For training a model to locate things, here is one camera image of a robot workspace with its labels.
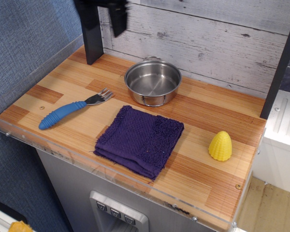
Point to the dark frame post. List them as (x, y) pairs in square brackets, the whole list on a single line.
[(90, 23), (277, 80)]

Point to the yellow object bottom left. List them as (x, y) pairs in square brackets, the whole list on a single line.
[(20, 226)]

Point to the clear acrylic table guard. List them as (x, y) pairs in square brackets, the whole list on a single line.
[(193, 192)]

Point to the purple folded towel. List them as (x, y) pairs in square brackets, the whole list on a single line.
[(139, 141)]

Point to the silver dispenser panel with buttons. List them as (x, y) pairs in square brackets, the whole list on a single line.
[(113, 216)]

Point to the yellow toy corn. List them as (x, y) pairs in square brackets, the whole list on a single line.
[(220, 147)]

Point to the stainless steel pot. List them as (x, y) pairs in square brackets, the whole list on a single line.
[(153, 82)]

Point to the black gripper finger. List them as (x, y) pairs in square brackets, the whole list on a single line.
[(119, 16)]

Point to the dark right frame post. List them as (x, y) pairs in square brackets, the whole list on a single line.
[(277, 80)]

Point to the white ridged appliance at right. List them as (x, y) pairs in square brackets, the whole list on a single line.
[(278, 122)]

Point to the blue handled metal fork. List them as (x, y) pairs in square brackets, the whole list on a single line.
[(57, 115)]

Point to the dark left frame post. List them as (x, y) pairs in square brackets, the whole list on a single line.
[(90, 23)]

